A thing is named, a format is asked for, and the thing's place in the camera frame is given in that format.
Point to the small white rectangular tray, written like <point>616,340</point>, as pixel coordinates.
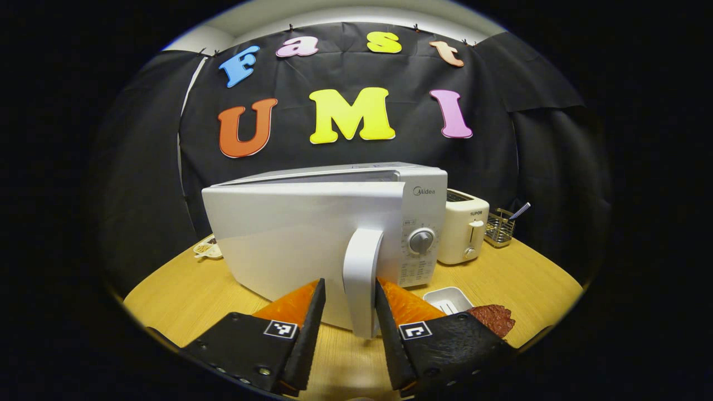
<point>448,298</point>

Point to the white toaster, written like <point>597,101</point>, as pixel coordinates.
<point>462,234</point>

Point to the white divided plate with beans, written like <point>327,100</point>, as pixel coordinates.
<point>206,248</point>

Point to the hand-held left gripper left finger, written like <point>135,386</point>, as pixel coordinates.
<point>309,345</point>

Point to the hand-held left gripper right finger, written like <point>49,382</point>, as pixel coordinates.
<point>390,345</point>

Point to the white microwave oven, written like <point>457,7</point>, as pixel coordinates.
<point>289,239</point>

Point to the brown meat piece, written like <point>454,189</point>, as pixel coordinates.
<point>496,320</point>

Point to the striped straw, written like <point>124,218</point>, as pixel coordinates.
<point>519,210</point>

